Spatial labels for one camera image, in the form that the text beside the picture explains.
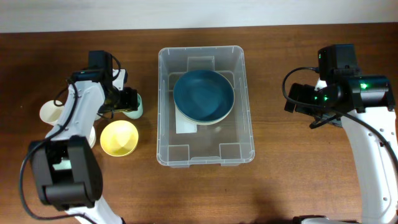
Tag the yellow small bowl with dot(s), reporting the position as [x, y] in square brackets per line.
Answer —
[119, 138]

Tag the cream cup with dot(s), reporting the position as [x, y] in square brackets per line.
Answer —
[50, 112]

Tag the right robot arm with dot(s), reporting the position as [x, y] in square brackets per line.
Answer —
[364, 106]

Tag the grey cup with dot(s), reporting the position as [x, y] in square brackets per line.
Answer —
[98, 115]

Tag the blue plate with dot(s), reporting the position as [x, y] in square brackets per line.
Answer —
[203, 95]

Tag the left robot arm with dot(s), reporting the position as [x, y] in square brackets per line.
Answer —
[66, 173]

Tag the white small bowl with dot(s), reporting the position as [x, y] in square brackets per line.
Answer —
[92, 137]

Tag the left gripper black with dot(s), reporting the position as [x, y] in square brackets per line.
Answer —
[129, 100]

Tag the mint green cup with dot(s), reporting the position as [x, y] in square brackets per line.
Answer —
[137, 113]

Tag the clear plastic storage bin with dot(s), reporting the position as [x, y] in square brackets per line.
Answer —
[205, 83]

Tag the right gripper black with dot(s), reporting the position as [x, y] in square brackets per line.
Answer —
[305, 91]

